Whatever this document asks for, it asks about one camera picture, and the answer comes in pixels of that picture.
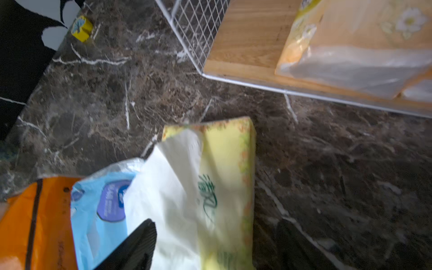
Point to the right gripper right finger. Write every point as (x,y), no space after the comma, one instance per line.
(295,252)

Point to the orange tissue box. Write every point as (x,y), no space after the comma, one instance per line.
(36,231)

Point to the light blue tissue pack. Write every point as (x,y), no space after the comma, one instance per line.
(97,212)

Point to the yellow blue tape roll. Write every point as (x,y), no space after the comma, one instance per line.
(82,29)

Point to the white wire shelf rack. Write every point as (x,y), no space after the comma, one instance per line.
(240,42)

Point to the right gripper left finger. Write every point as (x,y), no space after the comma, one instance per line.
(135,252)

